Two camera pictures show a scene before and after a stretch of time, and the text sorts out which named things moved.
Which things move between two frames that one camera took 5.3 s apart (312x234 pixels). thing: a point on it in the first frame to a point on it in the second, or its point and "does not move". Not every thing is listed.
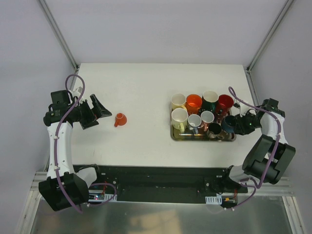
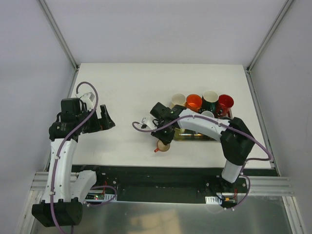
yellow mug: x=178 y=100 does not move
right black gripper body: x=240 y=123 to x=163 y=136
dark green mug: x=209 y=100 does not move
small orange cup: x=121 y=120 to x=162 y=147
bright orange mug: x=193 y=102 does not move
